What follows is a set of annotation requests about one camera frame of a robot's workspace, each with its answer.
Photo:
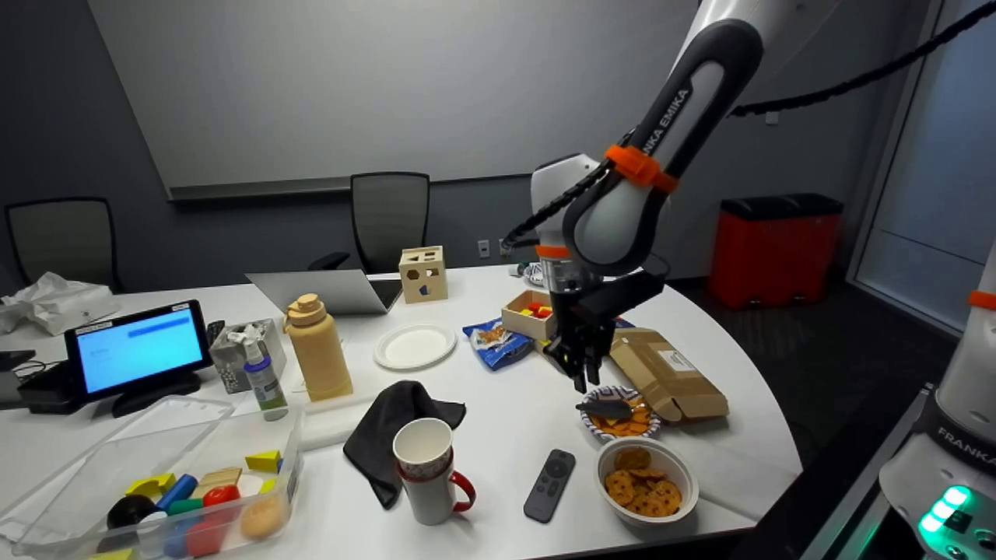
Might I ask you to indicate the green toy block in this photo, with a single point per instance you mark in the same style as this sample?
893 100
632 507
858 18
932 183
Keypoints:
185 507

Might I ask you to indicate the black items pile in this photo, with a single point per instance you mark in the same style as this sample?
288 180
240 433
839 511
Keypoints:
33 386

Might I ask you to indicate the red toy block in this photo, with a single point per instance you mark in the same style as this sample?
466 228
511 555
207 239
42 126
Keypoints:
223 497

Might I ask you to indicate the wall power socket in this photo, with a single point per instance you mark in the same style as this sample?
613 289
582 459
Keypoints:
482 246

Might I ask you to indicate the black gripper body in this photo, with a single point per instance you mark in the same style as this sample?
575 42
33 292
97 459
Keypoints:
610 299

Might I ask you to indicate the dark grey flat object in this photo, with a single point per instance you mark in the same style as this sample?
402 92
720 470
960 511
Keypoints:
604 411

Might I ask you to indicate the yellow toy block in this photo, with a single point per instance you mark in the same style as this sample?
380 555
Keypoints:
146 486
262 462

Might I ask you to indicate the red toy fruit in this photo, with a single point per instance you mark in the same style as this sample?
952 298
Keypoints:
540 309

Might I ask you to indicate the brown cardboard box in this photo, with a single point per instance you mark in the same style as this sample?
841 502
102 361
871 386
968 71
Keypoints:
671 377

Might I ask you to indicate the white wall whiteboard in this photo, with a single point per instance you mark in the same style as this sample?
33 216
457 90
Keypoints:
393 82

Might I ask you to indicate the black office chair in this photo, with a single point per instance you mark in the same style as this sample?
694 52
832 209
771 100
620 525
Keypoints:
390 218
64 239

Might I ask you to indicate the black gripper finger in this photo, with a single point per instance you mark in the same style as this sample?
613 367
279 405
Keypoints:
595 361
563 361

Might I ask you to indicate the orange toy egg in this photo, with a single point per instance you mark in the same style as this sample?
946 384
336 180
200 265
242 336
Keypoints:
262 517

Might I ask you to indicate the large red toy piece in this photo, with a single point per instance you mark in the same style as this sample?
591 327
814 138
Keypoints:
207 538

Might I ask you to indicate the blue toy cylinder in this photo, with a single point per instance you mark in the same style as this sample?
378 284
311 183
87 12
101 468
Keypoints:
177 491

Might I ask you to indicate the tan yellow bottle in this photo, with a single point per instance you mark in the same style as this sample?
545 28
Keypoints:
319 360

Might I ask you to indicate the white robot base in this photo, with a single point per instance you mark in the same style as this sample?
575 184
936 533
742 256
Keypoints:
960 438

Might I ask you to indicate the round cookies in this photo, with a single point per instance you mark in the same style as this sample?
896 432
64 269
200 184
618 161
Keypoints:
641 491

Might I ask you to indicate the wooden shape sorter cube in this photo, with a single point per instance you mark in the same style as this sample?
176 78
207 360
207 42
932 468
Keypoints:
425 274

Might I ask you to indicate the grey drink carton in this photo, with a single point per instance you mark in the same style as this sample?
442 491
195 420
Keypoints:
228 360

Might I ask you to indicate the white round plate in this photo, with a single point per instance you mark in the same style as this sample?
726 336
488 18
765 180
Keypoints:
415 346

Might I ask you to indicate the dark grey remote control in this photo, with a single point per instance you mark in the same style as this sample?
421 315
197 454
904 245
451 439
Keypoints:
548 486

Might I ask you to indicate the white plastic bag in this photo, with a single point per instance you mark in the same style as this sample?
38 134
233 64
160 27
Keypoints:
51 299

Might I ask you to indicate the plain wooden toy block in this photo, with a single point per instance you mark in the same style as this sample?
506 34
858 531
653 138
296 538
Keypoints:
218 478

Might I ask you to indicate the black tablet with stand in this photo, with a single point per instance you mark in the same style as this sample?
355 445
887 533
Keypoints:
140 346

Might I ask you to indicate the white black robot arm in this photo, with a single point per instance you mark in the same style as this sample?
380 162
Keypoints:
632 206

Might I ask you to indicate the black cloth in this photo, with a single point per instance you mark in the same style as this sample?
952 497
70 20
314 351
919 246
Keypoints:
378 432

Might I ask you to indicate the white bowl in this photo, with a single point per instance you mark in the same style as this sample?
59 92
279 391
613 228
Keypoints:
678 470

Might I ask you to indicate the black toy ball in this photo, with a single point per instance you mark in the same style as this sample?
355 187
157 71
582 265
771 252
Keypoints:
129 511

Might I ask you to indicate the blue striped paper plate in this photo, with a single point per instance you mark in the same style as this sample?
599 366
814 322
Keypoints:
647 410

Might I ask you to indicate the red bin black lid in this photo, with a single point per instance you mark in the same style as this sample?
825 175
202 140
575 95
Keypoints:
771 252

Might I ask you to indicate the clear plastic bin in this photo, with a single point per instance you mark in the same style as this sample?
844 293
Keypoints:
124 438

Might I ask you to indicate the small open cardboard box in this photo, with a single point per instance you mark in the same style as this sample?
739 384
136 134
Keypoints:
521 325

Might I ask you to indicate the orange tortilla chips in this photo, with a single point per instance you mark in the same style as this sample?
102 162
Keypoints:
632 423

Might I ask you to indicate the small spray bottle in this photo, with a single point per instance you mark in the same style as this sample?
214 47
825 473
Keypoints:
264 384

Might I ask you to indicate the blue snack bag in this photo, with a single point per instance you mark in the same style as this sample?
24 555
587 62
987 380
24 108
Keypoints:
498 346

